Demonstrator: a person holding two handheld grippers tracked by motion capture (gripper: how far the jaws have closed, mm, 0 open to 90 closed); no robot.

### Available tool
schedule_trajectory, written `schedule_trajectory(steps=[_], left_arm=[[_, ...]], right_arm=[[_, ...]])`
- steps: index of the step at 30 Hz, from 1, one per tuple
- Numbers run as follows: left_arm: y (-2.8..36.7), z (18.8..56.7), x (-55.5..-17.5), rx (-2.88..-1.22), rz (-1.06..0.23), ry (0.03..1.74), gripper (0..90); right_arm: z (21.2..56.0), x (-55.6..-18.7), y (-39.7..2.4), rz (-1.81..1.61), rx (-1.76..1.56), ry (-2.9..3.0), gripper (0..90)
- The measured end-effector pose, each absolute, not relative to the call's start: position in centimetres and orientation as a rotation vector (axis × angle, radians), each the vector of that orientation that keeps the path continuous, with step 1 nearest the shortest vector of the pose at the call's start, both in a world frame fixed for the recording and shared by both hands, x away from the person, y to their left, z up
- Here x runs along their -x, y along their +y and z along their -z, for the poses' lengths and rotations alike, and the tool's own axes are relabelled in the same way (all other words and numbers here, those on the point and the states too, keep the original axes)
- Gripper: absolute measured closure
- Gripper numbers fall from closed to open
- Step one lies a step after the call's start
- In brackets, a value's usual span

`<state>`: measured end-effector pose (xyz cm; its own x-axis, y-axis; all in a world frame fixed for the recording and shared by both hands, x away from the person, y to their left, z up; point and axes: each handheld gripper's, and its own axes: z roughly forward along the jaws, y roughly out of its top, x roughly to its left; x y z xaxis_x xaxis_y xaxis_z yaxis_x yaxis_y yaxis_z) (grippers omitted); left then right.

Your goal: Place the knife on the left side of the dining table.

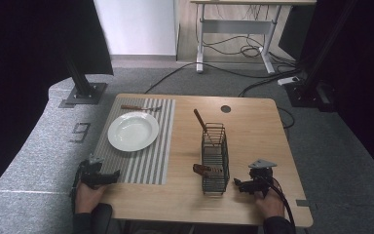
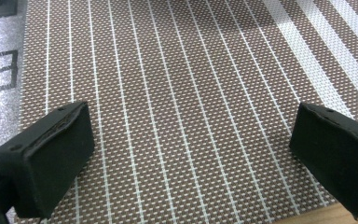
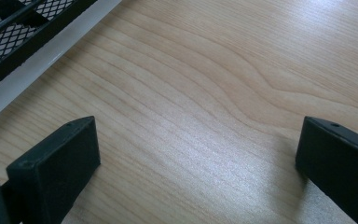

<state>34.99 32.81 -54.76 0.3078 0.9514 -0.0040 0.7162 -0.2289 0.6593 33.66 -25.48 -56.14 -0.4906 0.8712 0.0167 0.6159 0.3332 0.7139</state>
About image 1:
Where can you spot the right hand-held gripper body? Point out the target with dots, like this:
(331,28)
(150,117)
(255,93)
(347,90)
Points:
(262,174)

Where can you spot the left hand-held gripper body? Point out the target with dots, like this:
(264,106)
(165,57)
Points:
(91,167)

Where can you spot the person's left hand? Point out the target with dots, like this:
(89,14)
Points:
(86,197)

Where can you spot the person's right hand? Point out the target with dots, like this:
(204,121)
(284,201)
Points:
(270,205)

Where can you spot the grey striped placemat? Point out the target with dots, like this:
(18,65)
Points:
(149,162)

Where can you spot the white round plate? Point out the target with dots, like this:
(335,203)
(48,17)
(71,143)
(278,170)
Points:
(133,131)

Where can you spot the dark round table grommet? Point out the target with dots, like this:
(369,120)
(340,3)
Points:
(226,109)

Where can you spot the black metal stand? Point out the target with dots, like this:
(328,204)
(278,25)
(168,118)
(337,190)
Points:
(82,86)
(315,74)

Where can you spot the white power strip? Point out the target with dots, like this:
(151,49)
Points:
(288,80)

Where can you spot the dark curtain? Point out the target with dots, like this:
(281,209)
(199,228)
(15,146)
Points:
(363,81)
(35,48)

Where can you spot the white-framed desk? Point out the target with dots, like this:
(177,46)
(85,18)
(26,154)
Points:
(240,27)

